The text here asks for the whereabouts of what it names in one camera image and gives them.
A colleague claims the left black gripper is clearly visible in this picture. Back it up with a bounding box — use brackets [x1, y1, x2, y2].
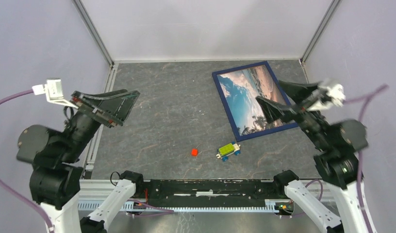
[60, 87, 141, 160]

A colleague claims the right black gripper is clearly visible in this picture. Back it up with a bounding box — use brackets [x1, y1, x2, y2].
[256, 79, 332, 150]

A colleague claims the beach landscape photo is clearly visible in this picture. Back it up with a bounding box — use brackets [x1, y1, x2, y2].
[217, 65, 294, 136]

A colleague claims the wooden picture frame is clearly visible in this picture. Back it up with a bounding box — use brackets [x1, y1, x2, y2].
[212, 61, 299, 143]

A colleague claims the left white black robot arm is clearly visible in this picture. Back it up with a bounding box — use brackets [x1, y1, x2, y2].
[16, 89, 145, 233]

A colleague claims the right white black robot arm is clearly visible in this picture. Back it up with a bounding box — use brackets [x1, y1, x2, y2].
[256, 81, 376, 233]

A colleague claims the green blue toy brick car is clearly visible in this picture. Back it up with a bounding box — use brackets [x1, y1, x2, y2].
[216, 142, 241, 162]

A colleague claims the small orange cube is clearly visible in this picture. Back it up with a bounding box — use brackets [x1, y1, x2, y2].
[191, 148, 198, 156]

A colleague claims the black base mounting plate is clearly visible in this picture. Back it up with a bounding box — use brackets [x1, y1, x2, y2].
[133, 179, 288, 208]

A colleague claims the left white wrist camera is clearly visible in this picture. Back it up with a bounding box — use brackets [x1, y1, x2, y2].
[32, 78, 78, 109]

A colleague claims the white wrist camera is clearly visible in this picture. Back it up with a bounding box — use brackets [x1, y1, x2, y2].
[304, 80, 346, 112]
[32, 78, 78, 109]

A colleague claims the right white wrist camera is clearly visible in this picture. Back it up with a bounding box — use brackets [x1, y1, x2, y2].
[304, 80, 346, 112]

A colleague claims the left corner aluminium post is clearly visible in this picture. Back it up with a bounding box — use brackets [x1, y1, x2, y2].
[72, 0, 115, 67]

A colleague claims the corner aluminium post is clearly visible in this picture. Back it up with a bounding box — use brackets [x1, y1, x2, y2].
[72, 0, 115, 67]
[300, 0, 342, 65]

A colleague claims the white slotted cable duct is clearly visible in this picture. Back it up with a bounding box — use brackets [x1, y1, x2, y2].
[78, 200, 279, 213]

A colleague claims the right corner aluminium post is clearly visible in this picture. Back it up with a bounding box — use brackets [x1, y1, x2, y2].
[300, 0, 342, 65]

